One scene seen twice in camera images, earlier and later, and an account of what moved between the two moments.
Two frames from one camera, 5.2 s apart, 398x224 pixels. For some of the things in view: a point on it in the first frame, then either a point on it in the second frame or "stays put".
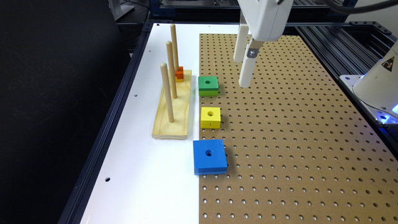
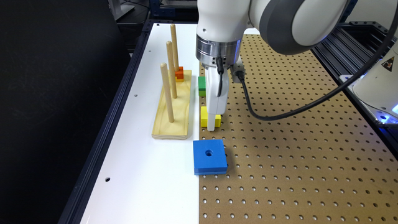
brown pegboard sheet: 298,150 stays put
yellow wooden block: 210,117 stays put
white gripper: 266,20 to 216,104
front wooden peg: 164,70 stays put
